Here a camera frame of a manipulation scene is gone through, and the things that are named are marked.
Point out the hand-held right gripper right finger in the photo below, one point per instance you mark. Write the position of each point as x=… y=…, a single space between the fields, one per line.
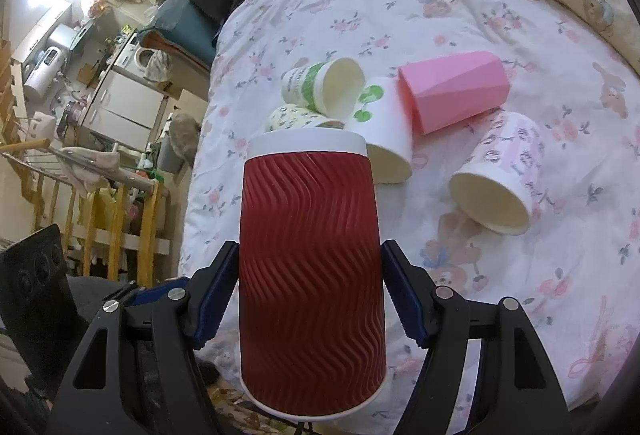
x=403 y=291

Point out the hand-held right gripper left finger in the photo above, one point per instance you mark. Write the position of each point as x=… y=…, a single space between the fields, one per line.
x=214 y=296

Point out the red ribbed paper cup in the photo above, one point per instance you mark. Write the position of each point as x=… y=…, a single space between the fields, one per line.
x=310 y=275

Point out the white cup with pink print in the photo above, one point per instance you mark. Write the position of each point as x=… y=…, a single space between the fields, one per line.
x=500 y=165

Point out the white cup with green leaves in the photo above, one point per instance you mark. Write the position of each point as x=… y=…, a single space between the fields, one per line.
x=382 y=130

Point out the white cup with dark leaves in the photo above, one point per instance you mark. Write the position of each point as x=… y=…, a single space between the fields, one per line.
x=295 y=117

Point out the pink faceted plastic cup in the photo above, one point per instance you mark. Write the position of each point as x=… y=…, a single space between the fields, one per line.
x=452 y=90

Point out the white cup with green band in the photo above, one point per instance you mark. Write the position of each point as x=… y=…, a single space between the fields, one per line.
x=320 y=87

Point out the wooden drying rack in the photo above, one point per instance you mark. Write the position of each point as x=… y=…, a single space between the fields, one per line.
x=75 y=195

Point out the black speaker box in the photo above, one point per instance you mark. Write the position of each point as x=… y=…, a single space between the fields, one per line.
x=35 y=285

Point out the floral white bed sheet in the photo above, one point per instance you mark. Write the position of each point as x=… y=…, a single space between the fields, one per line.
x=450 y=115

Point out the white cabinet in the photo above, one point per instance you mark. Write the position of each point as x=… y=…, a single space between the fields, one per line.
x=122 y=102

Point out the teal cushion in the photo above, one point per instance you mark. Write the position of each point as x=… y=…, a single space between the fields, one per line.
x=182 y=27

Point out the white rice cooker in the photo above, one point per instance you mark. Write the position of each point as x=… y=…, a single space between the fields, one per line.
x=47 y=60

